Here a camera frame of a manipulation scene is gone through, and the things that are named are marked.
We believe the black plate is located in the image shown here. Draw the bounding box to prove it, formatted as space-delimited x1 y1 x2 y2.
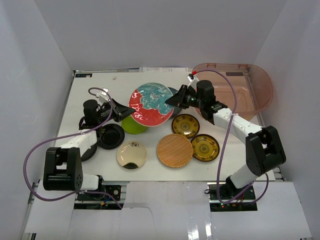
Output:
81 143 98 162
97 123 125 150

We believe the yellow patterned plate lower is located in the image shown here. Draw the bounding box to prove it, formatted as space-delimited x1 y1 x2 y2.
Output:
191 134 220 162

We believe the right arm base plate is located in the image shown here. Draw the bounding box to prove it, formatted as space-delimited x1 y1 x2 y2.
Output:
207 182 258 212

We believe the green glossy plate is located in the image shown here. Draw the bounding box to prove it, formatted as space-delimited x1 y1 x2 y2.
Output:
121 116 148 135

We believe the yellow patterned plate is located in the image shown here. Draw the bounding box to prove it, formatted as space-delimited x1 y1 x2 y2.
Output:
191 134 220 162
171 113 200 139

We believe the pink translucent plastic bin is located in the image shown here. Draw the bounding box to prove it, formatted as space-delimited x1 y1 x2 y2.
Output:
192 63 274 121

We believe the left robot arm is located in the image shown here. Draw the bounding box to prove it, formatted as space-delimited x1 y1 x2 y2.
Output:
43 99 135 200

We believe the woven bamboo plate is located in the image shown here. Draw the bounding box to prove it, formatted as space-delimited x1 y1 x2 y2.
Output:
156 134 193 169

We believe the black plate left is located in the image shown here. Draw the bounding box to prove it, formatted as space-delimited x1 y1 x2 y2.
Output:
81 143 98 162

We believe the blue floral ceramic plate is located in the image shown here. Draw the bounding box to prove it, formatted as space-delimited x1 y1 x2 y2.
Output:
165 87 183 117

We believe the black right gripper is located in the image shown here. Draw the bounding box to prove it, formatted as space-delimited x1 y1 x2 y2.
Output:
166 85 204 110

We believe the yellow patterned plate upper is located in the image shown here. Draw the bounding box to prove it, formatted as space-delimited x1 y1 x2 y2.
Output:
171 113 200 139

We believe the red and teal plate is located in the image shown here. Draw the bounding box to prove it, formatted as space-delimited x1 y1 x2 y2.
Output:
128 82 174 127

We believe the black label sticker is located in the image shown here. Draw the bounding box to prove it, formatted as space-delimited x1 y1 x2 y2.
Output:
74 73 93 78

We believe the black plate right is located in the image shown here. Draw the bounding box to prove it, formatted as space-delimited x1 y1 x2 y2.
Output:
97 123 125 150

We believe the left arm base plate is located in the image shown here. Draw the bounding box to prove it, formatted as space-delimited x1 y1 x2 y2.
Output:
74 184 124 210

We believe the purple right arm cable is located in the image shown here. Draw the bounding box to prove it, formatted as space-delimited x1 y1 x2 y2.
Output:
191 69 270 205

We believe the cream ceramic plate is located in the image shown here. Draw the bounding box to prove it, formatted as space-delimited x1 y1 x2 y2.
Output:
116 141 147 170

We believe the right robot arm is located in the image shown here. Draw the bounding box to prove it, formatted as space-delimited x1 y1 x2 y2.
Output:
165 80 287 201

